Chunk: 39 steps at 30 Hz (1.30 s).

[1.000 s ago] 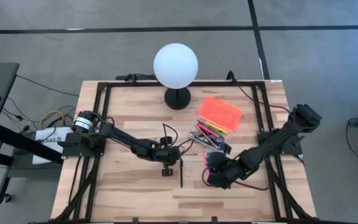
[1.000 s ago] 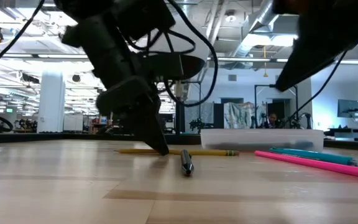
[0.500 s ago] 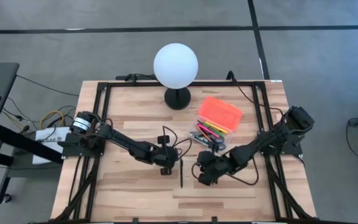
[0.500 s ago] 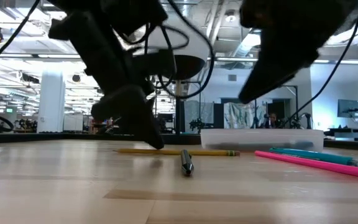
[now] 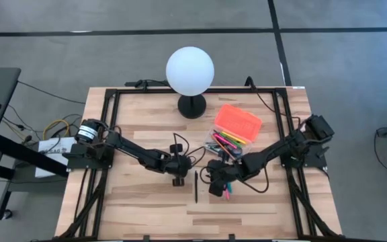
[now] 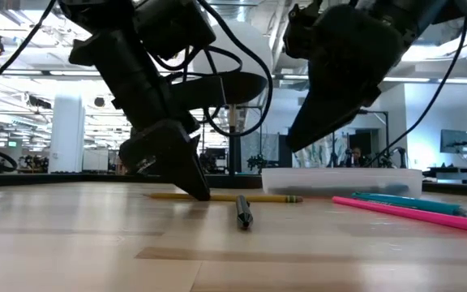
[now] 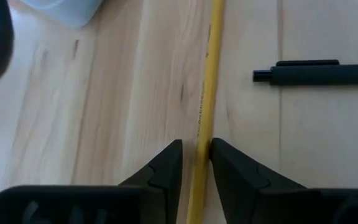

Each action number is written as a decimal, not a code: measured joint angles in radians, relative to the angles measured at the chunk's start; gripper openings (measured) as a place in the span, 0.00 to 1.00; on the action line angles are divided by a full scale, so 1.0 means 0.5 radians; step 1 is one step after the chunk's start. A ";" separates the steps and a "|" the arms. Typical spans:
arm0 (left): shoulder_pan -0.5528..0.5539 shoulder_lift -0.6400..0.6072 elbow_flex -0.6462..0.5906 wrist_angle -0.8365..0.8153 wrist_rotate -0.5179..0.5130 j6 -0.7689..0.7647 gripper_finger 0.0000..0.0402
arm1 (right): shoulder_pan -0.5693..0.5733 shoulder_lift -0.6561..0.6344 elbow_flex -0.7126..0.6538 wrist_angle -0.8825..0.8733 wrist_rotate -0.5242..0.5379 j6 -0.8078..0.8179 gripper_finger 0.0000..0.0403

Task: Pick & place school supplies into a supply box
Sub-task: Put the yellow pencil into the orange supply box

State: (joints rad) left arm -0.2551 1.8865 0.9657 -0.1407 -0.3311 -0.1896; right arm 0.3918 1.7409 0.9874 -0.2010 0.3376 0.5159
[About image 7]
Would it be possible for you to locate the black click pen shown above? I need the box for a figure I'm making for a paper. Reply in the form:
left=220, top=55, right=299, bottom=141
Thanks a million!
left=252, top=59, right=358, bottom=86

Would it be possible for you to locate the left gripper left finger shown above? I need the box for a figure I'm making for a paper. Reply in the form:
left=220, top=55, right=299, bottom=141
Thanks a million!
left=118, top=139, right=184, bottom=224

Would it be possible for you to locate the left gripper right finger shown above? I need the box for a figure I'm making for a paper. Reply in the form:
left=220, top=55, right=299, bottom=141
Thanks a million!
left=209, top=137, right=308, bottom=224

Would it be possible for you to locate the clear plastic supply box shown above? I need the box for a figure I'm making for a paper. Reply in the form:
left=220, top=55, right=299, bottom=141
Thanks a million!
left=19, top=0, right=104, bottom=29

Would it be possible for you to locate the yellow pencil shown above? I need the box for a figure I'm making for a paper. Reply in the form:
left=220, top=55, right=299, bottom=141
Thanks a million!
left=186, top=0, right=227, bottom=224

